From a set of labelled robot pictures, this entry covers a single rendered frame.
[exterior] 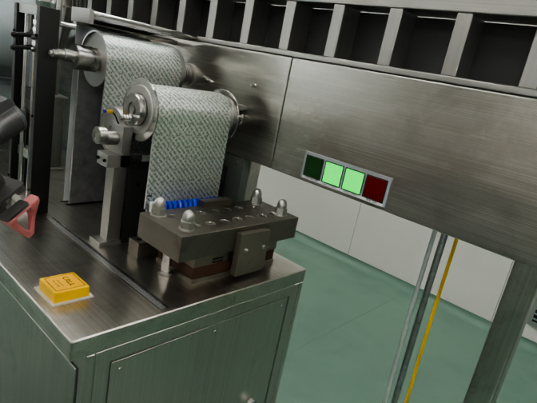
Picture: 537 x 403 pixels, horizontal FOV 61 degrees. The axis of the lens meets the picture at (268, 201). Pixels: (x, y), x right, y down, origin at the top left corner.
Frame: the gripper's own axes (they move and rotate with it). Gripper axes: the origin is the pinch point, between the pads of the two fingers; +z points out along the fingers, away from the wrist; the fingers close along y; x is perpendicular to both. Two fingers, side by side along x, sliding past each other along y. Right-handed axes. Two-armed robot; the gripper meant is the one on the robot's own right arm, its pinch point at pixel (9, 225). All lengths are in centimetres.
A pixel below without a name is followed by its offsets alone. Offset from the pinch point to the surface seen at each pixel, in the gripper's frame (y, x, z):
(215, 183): -13, -48, 24
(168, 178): -7.2, -36.0, 14.8
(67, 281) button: -6.4, -1.2, 14.8
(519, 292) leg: -91, -46, 27
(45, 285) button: -4.2, 1.8, 13.4
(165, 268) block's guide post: -16.2, -18.0, 24.8
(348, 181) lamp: -49, -51, 14
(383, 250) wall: -47, -221, 221
